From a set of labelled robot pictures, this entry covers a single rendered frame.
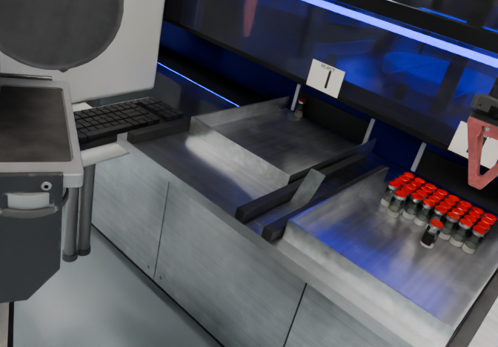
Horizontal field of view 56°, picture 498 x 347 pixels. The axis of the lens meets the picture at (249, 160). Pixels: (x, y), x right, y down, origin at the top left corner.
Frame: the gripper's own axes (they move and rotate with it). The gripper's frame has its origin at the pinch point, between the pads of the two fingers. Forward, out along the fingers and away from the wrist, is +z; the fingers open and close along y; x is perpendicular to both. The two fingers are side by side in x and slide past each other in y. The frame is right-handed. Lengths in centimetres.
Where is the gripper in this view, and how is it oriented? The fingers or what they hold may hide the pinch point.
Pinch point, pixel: (477, 180)
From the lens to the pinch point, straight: 58.5
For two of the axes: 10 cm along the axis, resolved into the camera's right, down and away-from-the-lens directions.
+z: -2.8, 9.0, 3.4
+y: 6.1, -1.1, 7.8
